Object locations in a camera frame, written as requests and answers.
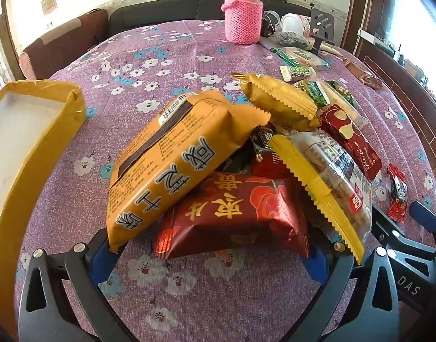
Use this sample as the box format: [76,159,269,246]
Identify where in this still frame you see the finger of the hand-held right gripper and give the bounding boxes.
[370,207,436,259]
[408,200,436,237]

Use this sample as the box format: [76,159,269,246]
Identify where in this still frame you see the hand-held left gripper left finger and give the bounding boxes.
[18,228,133,342]

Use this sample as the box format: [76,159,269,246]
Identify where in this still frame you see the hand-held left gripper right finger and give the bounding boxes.
[291,228,418,342]

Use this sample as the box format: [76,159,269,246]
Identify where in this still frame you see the small red candy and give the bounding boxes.
[386,163,408,223]

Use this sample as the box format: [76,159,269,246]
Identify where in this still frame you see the red foil snack packet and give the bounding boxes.
[154,173,310,260]

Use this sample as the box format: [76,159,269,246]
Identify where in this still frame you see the clear yellow-edged snack packet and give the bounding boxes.
[268,131,373,265]

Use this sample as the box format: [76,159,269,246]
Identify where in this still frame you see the large orange snack packet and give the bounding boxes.
[107,91,272,252]

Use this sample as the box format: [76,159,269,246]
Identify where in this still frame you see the yellow cardboard box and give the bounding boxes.
[0,80,86,339]

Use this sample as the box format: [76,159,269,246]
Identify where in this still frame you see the dark red heart-print packet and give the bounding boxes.
[319,104,383,182]

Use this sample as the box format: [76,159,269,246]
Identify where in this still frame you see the purple floral tablecloth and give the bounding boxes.
[18,19,436,342]

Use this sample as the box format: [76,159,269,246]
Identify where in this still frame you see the dark brown snack packet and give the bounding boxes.
[218,125,293,180]

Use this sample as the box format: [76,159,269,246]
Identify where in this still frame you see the clear biscuit packet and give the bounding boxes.
[318,78,368,126]

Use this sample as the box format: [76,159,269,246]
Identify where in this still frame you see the wooden side cabinet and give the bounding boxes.
[357,28,436,115]

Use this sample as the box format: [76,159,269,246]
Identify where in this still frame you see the green pea snack packet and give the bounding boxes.
[328,80,356,107]
[305,80,329,107]

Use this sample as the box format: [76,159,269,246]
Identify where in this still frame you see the brown foil wrapper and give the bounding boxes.
[343,58,382,89]

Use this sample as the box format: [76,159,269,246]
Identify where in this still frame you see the gold foil snack packet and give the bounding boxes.
[231,72,322,132]

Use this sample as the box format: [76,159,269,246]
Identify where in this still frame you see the green and white candy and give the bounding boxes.
[279,65,316,82]

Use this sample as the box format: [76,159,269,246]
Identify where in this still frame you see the cream cone-shaped object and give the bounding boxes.
[319,41,343,56]

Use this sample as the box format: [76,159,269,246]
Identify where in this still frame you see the round biscuit green packet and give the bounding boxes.
[273,46,330,70]

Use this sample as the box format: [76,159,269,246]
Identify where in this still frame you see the black perforated stand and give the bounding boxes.
[309,3,336,48]

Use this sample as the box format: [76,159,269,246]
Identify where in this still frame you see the brown upholstered chair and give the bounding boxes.
[18,9,109,81]

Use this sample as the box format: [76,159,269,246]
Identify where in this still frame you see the crumpled clear plastic bag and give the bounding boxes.
[277,32,311,48]

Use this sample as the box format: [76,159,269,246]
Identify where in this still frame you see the wooden glass-pane door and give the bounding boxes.
[0,0,19,89]

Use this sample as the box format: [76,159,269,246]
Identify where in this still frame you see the white cup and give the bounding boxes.
[281,13,311,36]

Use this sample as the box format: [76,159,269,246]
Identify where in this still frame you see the clear plastic cup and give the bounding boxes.
[263,10,281,36]

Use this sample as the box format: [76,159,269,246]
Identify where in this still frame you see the dark sofa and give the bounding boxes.
[107,0,311,38]

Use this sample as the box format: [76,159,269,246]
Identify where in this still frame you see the pink bottle with knit sleeve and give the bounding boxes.
[221,0,264,45]

